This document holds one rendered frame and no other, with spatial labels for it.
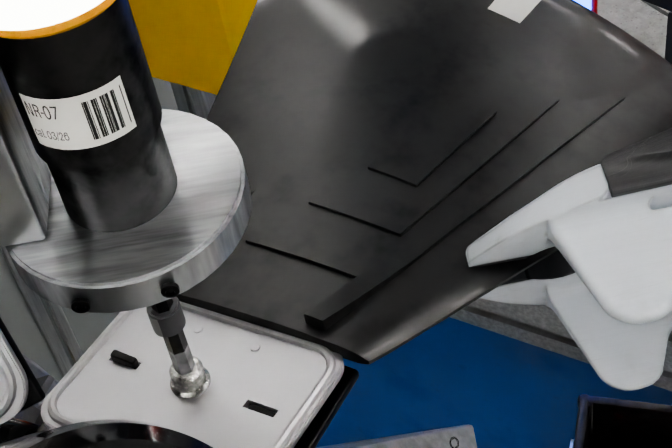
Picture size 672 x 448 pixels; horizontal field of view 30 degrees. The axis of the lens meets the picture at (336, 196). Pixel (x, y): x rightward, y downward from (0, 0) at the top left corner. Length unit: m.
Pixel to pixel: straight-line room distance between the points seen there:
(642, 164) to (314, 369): 0.13
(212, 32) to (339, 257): 0.38
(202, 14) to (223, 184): 0.45
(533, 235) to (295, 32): 0.16
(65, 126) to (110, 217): 0.04
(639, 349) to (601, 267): 0.05
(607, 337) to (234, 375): 0.13
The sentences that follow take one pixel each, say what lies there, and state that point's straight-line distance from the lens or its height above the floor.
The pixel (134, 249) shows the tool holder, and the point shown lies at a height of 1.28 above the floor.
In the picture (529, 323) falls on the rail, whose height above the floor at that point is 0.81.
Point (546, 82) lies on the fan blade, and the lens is 0.53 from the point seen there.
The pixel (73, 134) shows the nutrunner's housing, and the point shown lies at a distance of 0.32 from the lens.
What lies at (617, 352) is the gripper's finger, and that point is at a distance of 0.46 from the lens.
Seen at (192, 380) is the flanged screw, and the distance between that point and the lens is 0.41.
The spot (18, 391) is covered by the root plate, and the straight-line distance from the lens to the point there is 0.37.
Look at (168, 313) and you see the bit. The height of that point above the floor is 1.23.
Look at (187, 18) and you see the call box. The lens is 0.81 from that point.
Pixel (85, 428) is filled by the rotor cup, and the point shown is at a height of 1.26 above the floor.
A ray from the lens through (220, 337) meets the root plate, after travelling 0.44.
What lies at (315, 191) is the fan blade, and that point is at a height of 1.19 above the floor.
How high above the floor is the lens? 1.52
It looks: 45 degrees down
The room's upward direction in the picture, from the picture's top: 11 degrees counter-clockwise
